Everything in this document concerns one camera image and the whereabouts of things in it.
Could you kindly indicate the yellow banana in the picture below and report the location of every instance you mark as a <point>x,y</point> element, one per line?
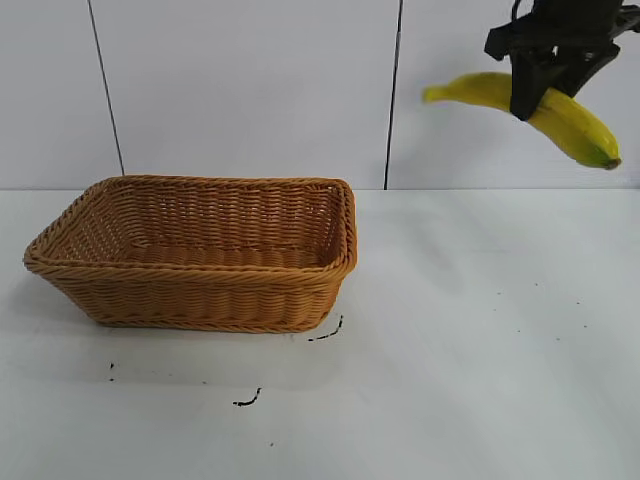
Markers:
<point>575,127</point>

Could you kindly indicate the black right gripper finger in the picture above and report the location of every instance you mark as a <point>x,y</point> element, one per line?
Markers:
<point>530,85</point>
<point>585,67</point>

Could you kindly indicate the tan woven wicker basket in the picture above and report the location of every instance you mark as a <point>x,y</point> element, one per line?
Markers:
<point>200,300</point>

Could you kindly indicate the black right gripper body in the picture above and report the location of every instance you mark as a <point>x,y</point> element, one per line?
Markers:
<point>565,25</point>

